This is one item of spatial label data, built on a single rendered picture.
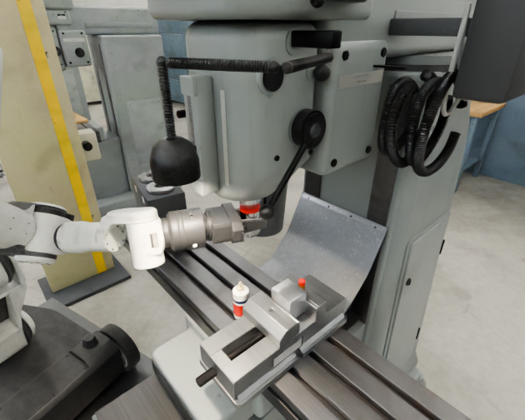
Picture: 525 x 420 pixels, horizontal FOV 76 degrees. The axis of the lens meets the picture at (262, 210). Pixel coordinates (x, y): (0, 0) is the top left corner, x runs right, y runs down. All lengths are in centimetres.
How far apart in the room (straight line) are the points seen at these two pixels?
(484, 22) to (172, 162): 50
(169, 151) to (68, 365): 108
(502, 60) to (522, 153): 421
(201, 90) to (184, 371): 68
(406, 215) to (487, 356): 152
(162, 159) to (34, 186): 193
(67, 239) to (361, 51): 72
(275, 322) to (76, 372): 85
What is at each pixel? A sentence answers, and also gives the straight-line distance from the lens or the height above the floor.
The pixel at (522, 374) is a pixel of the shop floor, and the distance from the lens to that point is 241.
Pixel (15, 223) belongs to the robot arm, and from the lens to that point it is 82.
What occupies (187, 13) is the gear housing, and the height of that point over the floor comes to 164.
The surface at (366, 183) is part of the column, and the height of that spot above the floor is 123.
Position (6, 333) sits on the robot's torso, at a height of 75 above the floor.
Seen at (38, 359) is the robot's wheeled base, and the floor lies 57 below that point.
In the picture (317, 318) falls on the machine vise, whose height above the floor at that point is 104.
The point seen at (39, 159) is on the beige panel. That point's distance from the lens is 235.
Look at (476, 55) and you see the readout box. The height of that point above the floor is 158.
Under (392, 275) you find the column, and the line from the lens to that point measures 111.
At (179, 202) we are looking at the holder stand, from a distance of 111.
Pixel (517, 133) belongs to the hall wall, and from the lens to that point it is 480.
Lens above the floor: 162
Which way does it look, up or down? 29 degrees down
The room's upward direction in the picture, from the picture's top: straight up
